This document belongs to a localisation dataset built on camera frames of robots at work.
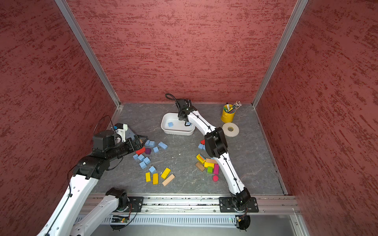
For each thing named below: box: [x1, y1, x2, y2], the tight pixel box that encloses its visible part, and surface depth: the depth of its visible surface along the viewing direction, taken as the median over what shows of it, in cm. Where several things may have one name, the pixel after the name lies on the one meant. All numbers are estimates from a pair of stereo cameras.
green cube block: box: [207, 166, 214, 174], surface depth 86 cm
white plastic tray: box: [160, 112, 196, 136], surface depth 103 cm
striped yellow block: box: [195, 153, 207, 165], surface depth 90 cm
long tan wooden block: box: [161, 173, 176, 187], surface depth 83 cm
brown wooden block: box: [195, 161, 206, 172], surface depth 89 cm
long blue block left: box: [157, 141, 169, 150], surface depth 97 cm
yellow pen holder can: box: [220, 104, 236, 124], surface depth 106 cm
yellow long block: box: [160, 167, 172, 180], surface depth 85 cm
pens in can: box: [223, 100, 242, 114], surface depth 103 cm
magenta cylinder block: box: [212, 175, 220, 183], surface depth 84 cm
